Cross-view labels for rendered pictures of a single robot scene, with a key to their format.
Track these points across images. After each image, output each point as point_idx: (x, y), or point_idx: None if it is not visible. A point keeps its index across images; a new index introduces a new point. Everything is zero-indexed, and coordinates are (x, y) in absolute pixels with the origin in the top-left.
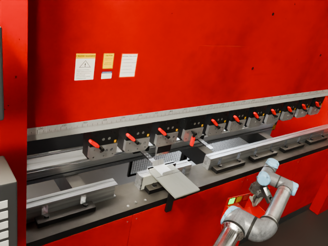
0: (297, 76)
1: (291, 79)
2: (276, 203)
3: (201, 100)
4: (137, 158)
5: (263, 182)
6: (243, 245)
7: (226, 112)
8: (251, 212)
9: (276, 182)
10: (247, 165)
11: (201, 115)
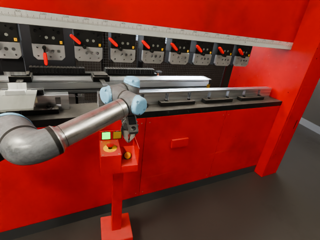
0: (203, 7)
1: (193, 9)
2: (85, 114)
3: (44, 3)
4: None
5: (104, 99)
6: (170, 196)
7: (97, 33)
8: (133, 151)
9: (117, 97)
10: (151, 108)
11: (54, 27)
